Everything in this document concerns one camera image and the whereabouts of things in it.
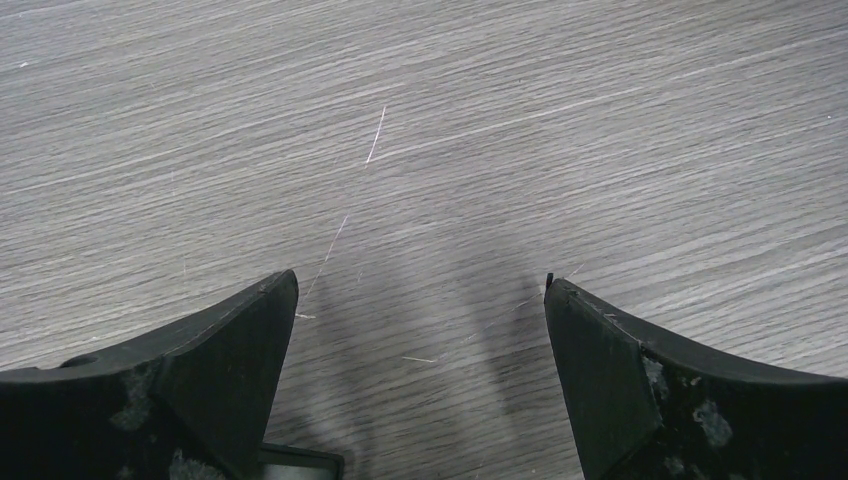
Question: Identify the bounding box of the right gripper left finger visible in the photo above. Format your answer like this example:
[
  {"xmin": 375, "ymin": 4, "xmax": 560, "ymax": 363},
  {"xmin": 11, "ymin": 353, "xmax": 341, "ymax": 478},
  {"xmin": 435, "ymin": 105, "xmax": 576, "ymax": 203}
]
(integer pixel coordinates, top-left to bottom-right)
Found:
[{"xmin": 1, "ymin": 270, "xmax": 299, "ymax": 479}]

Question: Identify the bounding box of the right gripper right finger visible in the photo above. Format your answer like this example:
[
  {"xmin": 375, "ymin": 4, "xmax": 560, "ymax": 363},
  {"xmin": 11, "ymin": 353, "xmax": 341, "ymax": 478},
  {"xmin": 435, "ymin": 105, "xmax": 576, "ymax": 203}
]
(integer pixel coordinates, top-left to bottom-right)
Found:
[{"xmin": 544, "ymin": 276, "xmax": 847, "ymax": 479}]

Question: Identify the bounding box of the black square box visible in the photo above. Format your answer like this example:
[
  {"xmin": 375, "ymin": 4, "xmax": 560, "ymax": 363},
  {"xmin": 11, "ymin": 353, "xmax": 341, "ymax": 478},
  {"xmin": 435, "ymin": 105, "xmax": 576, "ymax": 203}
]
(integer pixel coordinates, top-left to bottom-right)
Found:
[{"xmin": 256, "ymin": 443, "xmax": 345, "ymax": 480}]

